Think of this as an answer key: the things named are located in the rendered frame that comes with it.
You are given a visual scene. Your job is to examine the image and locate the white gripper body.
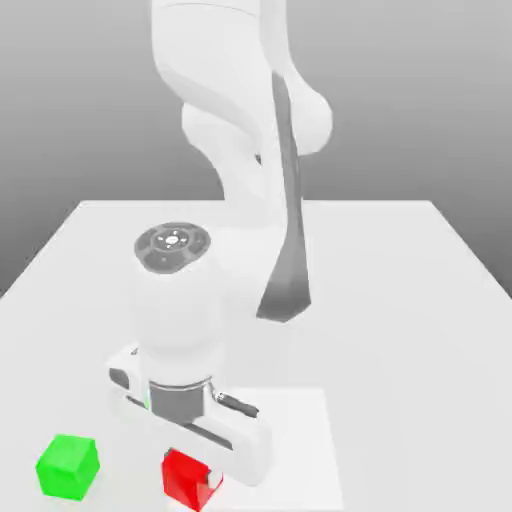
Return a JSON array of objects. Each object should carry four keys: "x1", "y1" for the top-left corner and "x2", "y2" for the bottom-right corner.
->
[{"x1": 108, "y1": 386, "x2": 274, "y2": 488}]

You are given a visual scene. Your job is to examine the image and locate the small red cube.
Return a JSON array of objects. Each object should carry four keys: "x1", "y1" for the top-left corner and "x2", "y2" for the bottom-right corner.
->
[{"x1": 161, "y1": 447, "x2": 224, "y2": 512}]

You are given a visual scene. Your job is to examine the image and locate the small green cube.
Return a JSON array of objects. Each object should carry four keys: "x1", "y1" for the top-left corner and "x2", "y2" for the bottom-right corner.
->
[{"x1": 34, "y1": 433, "x2": 102, "y2": 502}]

